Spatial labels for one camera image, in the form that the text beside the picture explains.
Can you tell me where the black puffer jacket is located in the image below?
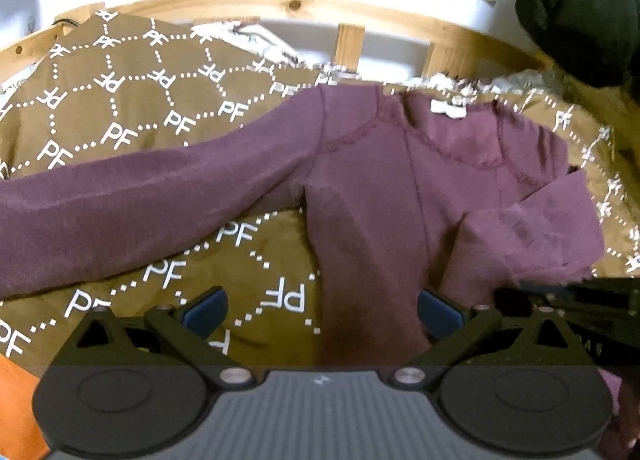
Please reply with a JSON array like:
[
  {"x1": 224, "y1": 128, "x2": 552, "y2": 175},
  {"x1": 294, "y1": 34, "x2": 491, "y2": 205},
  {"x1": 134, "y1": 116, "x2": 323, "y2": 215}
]
[{"x1": 515, "y1": 0, "x2": 639, "y2": 101}]

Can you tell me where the white patterned pillow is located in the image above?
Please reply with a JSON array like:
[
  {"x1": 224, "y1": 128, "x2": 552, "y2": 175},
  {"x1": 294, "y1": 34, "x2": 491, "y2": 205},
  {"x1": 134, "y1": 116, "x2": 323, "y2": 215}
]
[{"x1": 191, "y1": 20, "x2": 319, "y2": 68}]

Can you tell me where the maroon long sleeve top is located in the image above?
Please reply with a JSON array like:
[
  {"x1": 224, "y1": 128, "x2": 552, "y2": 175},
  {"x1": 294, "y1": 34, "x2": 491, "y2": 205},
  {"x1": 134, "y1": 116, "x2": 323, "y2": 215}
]
[{"x1": 1, "y1": 85, "x2": 604, "y2": 366}]

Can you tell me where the brown patterned duvet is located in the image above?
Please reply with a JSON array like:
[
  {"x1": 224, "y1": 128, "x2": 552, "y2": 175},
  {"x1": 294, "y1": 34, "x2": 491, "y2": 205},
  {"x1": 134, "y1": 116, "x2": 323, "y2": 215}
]
[{"x1": 0, "y1": 9, "x2": 640, "y2": 460}]

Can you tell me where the wooden bed frame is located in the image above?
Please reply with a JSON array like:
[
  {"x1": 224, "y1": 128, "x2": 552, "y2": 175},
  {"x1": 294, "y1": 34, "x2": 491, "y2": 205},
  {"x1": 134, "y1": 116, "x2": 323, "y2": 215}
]
[{"x1": 0, "y1": 0, "x2": 557, "y2": 86}]

